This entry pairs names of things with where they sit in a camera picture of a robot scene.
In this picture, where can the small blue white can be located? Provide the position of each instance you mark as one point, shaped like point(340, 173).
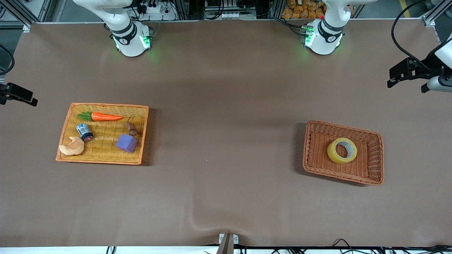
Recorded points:
point(84, 131)

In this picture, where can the brown wicker basket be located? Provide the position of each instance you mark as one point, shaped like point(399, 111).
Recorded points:
point(317, 158)

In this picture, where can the yellow packing tape roll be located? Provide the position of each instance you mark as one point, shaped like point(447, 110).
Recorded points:
point(333, 157)

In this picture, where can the yellow wicker tray orange rim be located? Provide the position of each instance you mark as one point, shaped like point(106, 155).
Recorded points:
point(102, 155)

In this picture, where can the white power strip with plugs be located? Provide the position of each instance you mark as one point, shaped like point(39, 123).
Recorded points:
point(155, 10)

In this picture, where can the slim white power strip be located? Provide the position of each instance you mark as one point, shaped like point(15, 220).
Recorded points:
point(235, 15)

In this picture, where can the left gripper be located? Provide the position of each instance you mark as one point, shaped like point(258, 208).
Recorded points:
point(428, 62)

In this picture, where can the small brown toy food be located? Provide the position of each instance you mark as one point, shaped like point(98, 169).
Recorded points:
point(132, 129)

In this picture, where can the brown table cover sheet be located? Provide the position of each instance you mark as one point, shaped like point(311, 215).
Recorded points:
point(226, 106)

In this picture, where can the toy croissant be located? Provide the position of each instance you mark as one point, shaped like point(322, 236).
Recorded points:
point(72, 148)

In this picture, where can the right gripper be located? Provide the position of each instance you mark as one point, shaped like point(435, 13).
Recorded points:
point(14, 92)

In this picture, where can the orange toy carrot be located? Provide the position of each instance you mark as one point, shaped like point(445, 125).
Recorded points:
point(106, 116)

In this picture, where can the metal bracket at table edge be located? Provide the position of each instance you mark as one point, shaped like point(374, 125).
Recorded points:
point(227, 243)

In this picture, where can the bag of orange bread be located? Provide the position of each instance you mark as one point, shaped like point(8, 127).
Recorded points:
point(300, 8)

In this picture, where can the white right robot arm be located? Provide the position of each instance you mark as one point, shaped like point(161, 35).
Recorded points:
point(129, 33)

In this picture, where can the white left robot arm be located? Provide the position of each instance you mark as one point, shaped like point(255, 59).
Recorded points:
point(326, 33)

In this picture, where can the purple foam cube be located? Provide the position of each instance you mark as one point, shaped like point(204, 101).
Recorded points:
point(126, 143)

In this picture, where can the aluminium frame profile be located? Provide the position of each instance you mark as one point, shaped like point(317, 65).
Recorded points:
point(24, 10)
point(436, 14)

